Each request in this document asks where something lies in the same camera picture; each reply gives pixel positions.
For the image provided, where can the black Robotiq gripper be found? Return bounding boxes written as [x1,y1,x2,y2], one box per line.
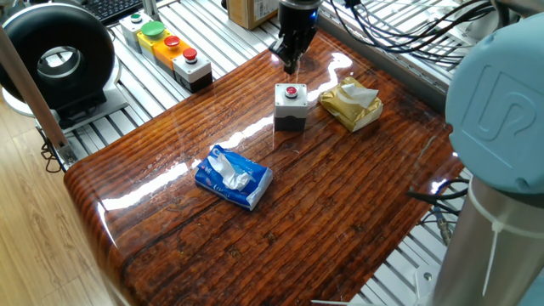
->
[269,0,320,75]

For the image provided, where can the grey white red button box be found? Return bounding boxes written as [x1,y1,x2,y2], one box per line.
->
[273,82,309,133]

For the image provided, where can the white box red mushroom button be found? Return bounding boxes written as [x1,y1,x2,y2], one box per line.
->
[172,47,213,94]

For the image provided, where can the orange box red button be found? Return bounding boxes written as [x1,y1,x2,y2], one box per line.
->
[152,35,188,77]

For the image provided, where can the yellow box green button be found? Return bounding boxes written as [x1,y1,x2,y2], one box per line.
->
[135,20,173,65]

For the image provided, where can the grey box small green button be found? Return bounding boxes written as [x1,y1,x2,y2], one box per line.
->
[118,11,154,54]

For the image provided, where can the small cardboard box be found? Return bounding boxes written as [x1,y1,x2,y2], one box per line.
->
[225,0,284,31]

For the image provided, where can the gold tissue pack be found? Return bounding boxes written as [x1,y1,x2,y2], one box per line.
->
[318,76,384,133]

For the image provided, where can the blue tissue pack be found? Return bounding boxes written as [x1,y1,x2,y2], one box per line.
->
[194,144,275,212]

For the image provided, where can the wood grain table mat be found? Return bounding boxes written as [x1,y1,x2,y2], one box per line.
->
[63,21,467,306]

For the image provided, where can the black keyboard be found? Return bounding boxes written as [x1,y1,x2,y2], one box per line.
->
[82,0,148,26]

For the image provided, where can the beige diagonal pole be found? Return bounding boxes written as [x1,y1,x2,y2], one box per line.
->
[0,25,78,167]

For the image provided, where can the white bolted mounting plate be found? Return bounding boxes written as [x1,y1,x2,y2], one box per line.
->
[412,265,443,305]

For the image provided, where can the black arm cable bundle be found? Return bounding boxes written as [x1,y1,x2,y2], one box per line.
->
[329,0,505,67]

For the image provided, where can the aluminium frame post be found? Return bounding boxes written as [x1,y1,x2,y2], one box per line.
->
[142,0,161,22]

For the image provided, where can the black cable with metal connector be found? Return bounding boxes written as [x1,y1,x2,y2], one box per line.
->
[405,177,471,247]

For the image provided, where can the black ring device on stand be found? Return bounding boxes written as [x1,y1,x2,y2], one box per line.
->
[0,2,131,131]

